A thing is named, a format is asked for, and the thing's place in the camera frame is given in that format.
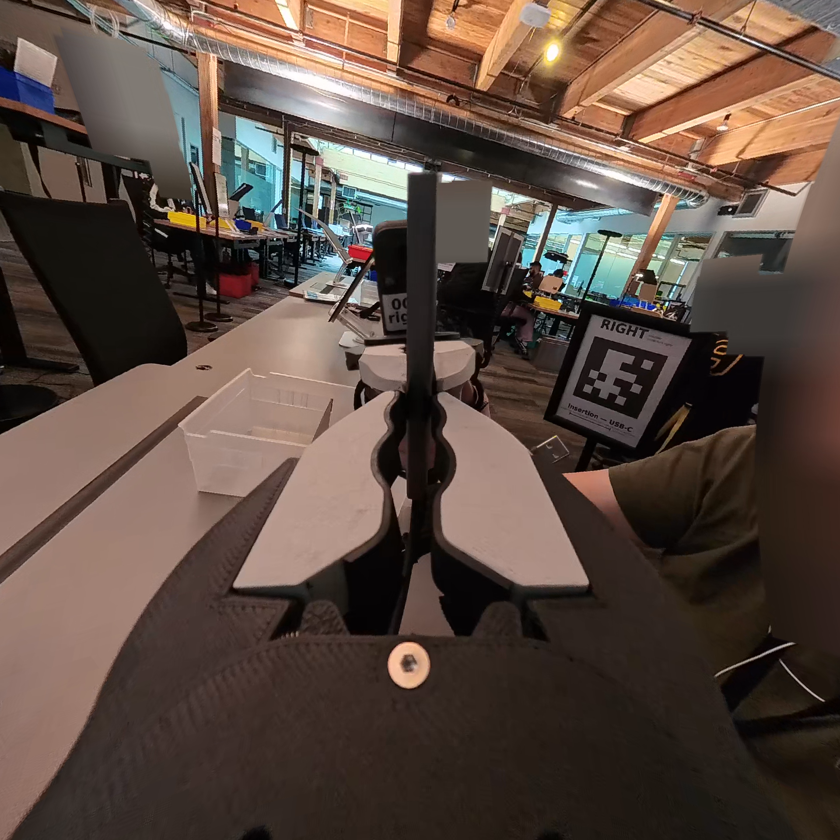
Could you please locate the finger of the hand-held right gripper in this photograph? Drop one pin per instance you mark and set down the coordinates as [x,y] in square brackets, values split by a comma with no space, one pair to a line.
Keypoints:
[387,371]
[453,367]

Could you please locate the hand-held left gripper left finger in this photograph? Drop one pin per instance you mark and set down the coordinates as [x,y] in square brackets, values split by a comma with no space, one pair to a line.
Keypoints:
[328,512]

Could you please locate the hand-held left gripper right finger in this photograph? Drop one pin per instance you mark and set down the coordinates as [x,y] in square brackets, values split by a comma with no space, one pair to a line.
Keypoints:
[505,512]

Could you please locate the grey usb hub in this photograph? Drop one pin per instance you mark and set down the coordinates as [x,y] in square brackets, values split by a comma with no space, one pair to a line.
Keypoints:
[420,295]

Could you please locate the clear plastic bin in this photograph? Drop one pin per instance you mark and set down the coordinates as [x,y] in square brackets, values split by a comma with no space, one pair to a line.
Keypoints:
[262,426]

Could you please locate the person's right forearm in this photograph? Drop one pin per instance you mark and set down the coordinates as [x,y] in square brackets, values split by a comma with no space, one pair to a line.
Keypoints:
[590,492]

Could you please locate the person's right hand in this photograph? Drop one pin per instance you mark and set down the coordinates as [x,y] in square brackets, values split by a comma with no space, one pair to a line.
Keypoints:
[474,397]

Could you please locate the red storage bin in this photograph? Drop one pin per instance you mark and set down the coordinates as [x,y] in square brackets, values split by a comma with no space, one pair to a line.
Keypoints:
[236,282]
[361,251]

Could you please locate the tablet on folding stand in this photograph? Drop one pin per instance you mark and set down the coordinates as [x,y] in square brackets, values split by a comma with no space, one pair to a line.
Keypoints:
[354,308]

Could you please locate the grey monitor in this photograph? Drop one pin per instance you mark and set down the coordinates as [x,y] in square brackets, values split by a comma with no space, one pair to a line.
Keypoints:
[502,259]

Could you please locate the yellow plastic bin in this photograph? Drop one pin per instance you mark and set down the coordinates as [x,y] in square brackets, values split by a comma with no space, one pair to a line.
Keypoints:
[187,218]
[548,305]

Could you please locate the framed marker sign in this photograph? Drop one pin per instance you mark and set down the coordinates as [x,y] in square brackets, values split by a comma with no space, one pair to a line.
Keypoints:
[623,374]

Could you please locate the black pole stand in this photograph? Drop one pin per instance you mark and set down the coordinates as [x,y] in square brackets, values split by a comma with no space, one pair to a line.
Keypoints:
[200,262]
[600,262]

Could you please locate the ceiling lamp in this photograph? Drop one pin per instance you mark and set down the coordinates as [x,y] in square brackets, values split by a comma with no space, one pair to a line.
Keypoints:
[552,51]

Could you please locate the black office chair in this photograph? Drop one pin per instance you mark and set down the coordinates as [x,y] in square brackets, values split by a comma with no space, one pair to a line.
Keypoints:
[98,282]

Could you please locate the blue storage crate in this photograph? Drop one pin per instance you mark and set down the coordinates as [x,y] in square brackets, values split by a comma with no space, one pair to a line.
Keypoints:
[26,92]

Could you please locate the silver ceiling duct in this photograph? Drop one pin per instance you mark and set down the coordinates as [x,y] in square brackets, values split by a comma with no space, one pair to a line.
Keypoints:
[394,105]

